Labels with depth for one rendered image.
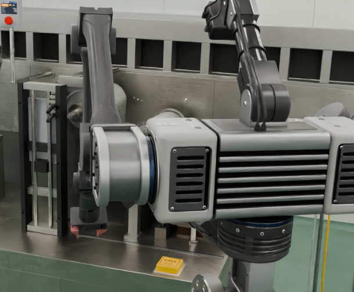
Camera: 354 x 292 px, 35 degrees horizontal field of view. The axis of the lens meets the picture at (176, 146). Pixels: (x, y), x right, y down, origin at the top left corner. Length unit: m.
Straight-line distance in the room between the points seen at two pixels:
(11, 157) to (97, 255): 0.87
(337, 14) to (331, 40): 2.33
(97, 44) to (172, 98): 1.02
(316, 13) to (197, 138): 3.63
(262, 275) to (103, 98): 0.48
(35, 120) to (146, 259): 0.61
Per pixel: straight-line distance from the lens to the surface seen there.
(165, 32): 2.25
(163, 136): 0.89
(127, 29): 2.30
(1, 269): 2.08
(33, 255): 1.96
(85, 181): 1.50
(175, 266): 1.81
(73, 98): 2.07
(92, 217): 1.61
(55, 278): 1.99
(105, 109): 1.17
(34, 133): 2.02
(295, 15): 4.49
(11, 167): 2.65
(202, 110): 2.24
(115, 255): 1.93
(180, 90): 2.25
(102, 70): 1.24
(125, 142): 0.93
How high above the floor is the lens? 1.73
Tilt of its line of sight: 14 degrees down
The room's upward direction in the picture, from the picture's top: 2 degrees clockwise
